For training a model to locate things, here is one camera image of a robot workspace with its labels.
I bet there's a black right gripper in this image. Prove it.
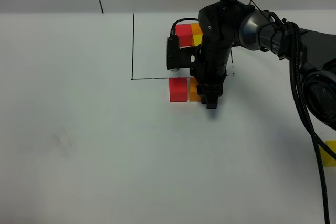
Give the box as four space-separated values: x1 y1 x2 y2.
190 39 233 109

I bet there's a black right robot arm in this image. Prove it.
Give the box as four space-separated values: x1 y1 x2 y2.
193 0 335 128

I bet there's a template yellow cube block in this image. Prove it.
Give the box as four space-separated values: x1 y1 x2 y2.
193 34 203 46

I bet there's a template orange cube block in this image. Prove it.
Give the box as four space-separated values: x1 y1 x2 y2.
191 23 202 35

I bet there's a template red cube block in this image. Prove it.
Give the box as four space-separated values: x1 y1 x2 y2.
175 24 194 47

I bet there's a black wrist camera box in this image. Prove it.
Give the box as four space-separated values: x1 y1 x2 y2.
166 35 197 70

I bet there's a black braided cable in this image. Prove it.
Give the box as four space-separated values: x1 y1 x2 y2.
282 23 336 224

